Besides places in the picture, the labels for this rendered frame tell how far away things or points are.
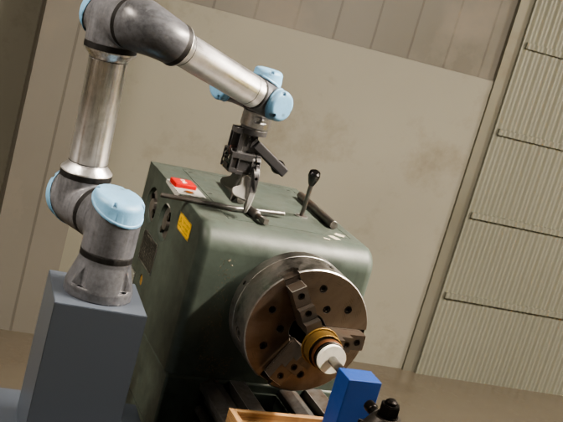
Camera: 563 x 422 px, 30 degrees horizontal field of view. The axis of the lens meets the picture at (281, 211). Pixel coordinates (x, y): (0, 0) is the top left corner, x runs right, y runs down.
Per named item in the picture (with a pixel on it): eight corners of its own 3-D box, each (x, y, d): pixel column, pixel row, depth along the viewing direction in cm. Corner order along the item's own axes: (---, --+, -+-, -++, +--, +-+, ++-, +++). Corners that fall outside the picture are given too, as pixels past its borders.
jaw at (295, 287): (290, 319, 250) (277, 276, 246) (308, 311, 252) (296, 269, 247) (307, 338, 241) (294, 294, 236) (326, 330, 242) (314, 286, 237)
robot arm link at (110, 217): (99, 260, 220) (113, 200, 217) (65, 238, 229) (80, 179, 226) (145, 260, 229) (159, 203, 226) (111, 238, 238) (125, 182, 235)
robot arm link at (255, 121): (266, 111, 267) (277, 118, 260) (262, 128, 268) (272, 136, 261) (240, 105, 264) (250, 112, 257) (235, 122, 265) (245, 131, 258)
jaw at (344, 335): (317, 318, 253) (360, 322, 258) (312, 337, 254) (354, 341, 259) (334, 337, 243) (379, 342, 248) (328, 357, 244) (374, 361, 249)
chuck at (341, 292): (209, 351, 253) (271, 237, 249) (315, 390, 266) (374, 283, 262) (220, 367, 245) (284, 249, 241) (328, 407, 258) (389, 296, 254)
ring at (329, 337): (302, 320, 242) (317, 337, 234) (338, 324, 246) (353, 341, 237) (291, 357, 244) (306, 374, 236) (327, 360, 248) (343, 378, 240)
